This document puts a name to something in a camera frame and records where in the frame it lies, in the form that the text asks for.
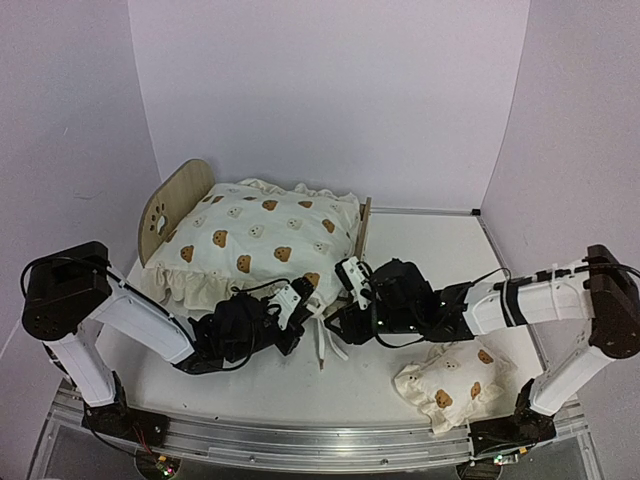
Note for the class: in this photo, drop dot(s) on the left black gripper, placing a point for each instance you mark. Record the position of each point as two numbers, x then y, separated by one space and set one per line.
294 337

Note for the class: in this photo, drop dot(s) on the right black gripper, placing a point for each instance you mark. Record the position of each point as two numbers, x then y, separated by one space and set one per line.
356 333

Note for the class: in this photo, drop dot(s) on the large bear print cushion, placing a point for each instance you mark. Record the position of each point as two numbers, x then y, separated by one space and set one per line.
256 260

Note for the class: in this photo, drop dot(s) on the wooden pet bed frame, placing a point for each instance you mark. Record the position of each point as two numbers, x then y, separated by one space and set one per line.
170 210

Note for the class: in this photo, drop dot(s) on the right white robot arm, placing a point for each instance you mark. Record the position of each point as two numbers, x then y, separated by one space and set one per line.
597 290

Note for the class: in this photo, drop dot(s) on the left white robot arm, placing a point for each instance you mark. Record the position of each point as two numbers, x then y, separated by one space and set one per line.
62 291

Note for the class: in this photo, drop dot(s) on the small bear print pillow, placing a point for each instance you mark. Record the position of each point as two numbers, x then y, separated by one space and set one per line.
456 382

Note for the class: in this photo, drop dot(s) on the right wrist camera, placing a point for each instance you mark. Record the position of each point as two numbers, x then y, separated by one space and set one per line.
354 276

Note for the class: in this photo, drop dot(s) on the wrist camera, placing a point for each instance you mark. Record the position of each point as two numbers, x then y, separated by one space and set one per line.
354 276
287 300

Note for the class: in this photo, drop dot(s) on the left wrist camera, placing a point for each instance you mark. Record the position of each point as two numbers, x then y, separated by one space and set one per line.
287 300

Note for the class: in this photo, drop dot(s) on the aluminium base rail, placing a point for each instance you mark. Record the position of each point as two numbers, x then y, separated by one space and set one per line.
318 425

